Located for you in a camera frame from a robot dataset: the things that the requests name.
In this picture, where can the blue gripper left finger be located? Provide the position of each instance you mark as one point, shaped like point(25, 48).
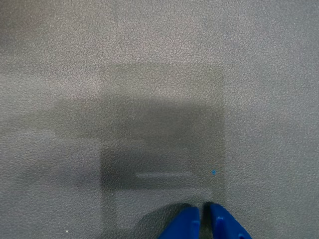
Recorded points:
point(189, 224)

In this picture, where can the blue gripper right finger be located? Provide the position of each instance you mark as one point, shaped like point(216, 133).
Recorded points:
point(224, 224)

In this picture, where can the grey mat with NOWROBO print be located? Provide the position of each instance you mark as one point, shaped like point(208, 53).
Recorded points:
point(149, 87)

